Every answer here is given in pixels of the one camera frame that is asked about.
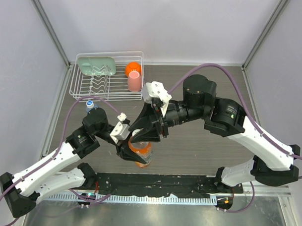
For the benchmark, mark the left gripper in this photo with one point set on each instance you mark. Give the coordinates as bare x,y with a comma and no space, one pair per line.
124,151

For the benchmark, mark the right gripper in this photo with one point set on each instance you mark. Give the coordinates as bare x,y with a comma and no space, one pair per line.
147,115

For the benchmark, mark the orange drink bottle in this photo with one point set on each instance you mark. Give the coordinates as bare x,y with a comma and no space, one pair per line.
144,150

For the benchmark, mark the blue label water bottle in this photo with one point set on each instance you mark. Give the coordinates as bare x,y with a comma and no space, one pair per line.
95,106

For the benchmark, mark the white blue bottle cap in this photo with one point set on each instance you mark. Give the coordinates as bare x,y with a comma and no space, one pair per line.
89,104

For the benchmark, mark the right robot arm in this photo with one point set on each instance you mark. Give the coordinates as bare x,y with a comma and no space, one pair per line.
272,165

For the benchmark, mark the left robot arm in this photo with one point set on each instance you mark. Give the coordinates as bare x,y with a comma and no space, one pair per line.
22,191

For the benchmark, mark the pink cup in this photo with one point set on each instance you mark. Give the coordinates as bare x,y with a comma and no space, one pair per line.
134,81

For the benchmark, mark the orange bowl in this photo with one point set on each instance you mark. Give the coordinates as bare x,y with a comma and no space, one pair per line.
132,66

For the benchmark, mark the green plastic tray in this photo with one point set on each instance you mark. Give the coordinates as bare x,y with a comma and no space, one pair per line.
97,65

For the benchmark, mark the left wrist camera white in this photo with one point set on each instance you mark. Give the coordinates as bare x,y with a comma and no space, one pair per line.
120,132

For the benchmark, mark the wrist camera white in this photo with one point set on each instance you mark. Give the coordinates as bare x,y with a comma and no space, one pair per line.
156,90
120,132

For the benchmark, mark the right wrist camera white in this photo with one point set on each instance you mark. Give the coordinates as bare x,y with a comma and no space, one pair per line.
156,90

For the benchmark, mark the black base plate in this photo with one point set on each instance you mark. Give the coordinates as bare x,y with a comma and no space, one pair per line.
158,185

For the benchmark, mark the white wire dish rack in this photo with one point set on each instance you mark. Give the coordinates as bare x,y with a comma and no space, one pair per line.
109,88

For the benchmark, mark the white slotted cable duct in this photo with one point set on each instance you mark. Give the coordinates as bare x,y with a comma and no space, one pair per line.
171,199

